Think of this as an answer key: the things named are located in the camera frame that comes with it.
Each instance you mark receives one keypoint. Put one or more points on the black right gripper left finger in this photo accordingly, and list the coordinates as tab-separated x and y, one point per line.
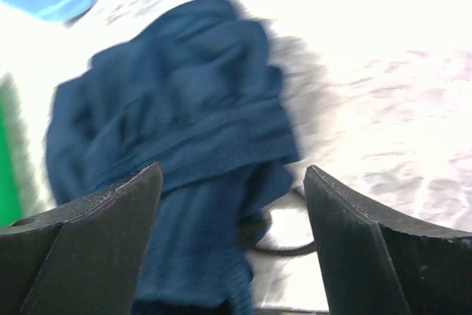
83	257

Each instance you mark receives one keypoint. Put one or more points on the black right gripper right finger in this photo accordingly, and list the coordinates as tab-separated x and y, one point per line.
375	260

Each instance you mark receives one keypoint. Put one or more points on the navy blue shorts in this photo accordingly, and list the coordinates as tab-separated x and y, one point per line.
195	93

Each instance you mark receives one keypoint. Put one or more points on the green plastic tray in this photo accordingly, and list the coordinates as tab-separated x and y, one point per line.
14	172

